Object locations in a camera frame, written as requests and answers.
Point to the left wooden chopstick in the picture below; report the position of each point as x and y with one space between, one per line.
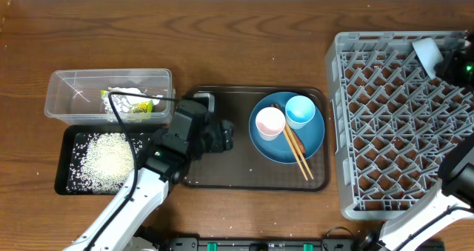
293 150

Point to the right wooden chopstick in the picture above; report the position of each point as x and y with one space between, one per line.
300 154

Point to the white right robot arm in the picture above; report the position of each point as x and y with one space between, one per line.
451 197

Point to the black waste tray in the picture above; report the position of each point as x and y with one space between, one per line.
74 147

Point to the light blue cup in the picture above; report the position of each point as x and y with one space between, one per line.
299 110

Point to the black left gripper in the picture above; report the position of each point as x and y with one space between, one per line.
224 133

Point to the brown sausage piece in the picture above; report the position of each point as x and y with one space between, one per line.
298 141

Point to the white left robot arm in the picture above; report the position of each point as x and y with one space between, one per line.
158 167

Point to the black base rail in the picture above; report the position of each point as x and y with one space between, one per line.
148 239

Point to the clear plastic waste bin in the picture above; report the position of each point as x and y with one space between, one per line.
80 96

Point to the yellow snack wrapper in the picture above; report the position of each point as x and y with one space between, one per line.
128 104

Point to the dark blue plate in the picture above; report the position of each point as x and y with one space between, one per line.
278 150

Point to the pink cup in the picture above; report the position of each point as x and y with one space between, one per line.
270 122

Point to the grey dishwasher rack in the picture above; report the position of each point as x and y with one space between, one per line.
393 123

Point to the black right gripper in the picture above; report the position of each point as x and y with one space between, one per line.
446 69

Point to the pile of white rice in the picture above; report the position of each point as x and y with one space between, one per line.
108 162

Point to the wooden chopstick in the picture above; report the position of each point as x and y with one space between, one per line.
293 150
300 154

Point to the brown serving tray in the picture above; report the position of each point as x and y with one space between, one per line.
244 167

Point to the light blue rice bowl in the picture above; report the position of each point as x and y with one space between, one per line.
428 54

